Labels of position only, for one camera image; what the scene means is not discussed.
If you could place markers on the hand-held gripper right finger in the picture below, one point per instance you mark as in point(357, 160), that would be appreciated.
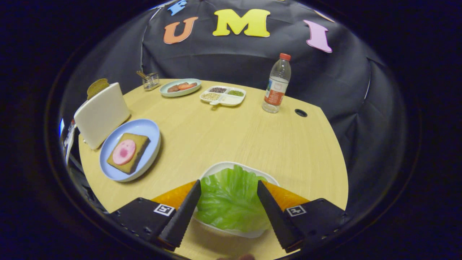
point(278, 220)

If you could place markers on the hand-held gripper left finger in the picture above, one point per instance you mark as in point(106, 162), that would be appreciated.
point(182, 222)

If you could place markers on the green lettuce leaf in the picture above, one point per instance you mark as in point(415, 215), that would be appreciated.
point(231, 198)

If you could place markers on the brown bread slice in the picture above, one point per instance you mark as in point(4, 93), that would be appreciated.
point(139, 142)
point(96, 86)

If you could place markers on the small white plate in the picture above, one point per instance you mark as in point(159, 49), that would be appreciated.
point(213, 171)

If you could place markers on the pink ham slice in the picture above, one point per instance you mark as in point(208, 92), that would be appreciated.
point(124, 151)

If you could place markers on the light blue plate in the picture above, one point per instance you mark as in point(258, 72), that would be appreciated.
point(144, 128)

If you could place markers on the pale green plate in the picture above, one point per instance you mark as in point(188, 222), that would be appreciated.
point(180, 93)

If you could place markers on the white divided spice dish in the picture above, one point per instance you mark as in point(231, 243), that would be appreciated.
point(231, 100)

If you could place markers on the clear plastic bottle red cap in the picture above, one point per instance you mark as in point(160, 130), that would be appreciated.
point(276, 90)

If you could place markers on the white toaster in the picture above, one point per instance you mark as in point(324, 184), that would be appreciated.
point(103, 115)

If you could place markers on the red tomato slice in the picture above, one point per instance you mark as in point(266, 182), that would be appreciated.
point(188, 86)

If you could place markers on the black backdrop cloth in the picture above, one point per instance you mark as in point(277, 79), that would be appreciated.
point(223, 61)

